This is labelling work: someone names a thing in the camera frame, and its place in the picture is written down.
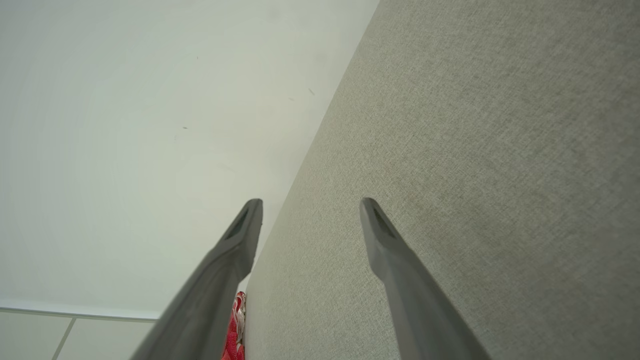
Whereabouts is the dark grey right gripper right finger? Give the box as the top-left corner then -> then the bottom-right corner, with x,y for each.
359,197 -> 492,360

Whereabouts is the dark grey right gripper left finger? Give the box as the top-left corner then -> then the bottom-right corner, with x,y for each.
131,198 -> 264,360

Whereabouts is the red and white t-shirt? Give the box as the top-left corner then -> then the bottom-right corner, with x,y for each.
221,291 -> 247,360

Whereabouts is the grey fabric sofa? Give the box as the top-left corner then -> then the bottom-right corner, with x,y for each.
243,0 -> 640,360

